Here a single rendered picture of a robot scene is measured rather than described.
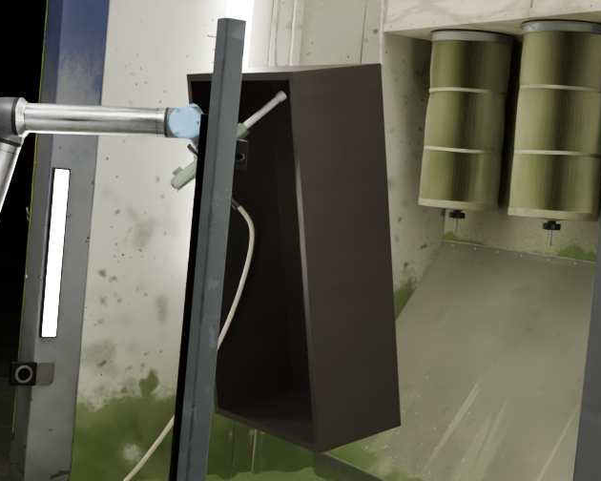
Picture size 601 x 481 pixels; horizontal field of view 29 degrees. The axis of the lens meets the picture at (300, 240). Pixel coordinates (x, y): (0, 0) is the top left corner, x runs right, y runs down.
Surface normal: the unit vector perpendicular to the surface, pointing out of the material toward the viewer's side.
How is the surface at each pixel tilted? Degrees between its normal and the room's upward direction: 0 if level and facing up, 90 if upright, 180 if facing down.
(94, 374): 90
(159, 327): 90
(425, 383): 57
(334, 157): 90
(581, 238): 90
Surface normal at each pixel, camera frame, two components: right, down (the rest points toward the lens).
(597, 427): -0.84, -0.05
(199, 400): 0.53, 0.09
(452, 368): -0.66, -0.59
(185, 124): 0.03, 0.05
